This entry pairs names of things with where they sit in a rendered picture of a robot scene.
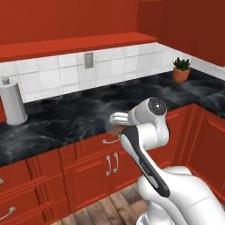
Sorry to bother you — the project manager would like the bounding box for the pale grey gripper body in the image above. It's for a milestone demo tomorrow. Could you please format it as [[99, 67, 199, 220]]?
[[105, 121, 122, 135]]

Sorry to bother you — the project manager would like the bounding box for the red drawer front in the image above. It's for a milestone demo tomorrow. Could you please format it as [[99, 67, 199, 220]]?
[[74, 131, 125, 161], [0, 185, 46, 225], [0, 159, 33, 195]]

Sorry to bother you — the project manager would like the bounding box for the potted green plant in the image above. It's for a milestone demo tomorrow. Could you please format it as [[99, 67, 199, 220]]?
[[171, 56, 192, 83]]

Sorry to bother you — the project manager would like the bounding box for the white paper towel roll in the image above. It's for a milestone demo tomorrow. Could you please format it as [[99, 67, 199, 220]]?
[[0, 76, 29, 127]]

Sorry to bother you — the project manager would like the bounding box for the silver door handle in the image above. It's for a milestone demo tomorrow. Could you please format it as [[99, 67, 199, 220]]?
[[105, 155, 113, 178], [112, 151, 120, 174]]

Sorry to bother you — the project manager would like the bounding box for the grey wall outlet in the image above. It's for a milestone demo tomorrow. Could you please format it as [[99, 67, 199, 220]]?
[[83, 51, 95, 69]]

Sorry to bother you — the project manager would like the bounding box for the red wall cabinet run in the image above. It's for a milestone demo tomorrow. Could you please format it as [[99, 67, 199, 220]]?
[[0, 0, 158, 63]]

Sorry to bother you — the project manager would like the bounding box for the red corner wall cabinet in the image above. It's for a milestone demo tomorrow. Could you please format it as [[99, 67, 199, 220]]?
[[136, 0, 225, 68]]

